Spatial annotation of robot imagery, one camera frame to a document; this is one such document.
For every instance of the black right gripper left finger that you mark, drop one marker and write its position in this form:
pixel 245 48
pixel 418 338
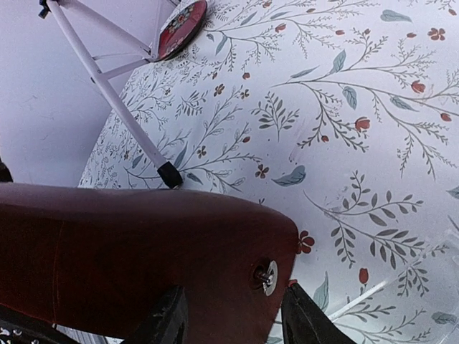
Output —
pixel 168 322

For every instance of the dark red wooden metronome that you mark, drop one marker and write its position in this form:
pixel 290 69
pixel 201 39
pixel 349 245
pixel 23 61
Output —
pixel 99 260

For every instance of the floral table cloth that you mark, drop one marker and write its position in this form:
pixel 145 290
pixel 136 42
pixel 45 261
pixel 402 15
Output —
pixel 343 115

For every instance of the white tripod music stand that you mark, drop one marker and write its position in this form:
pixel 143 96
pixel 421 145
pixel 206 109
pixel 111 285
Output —
pixel 168 173

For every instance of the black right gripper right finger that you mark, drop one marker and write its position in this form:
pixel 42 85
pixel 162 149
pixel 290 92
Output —
pixel 303 322

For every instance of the clear plastic metronome cover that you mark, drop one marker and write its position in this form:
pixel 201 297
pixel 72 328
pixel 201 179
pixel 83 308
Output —
pixel 419 305

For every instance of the red floral round tin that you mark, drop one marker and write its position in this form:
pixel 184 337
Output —
pixel 185 22

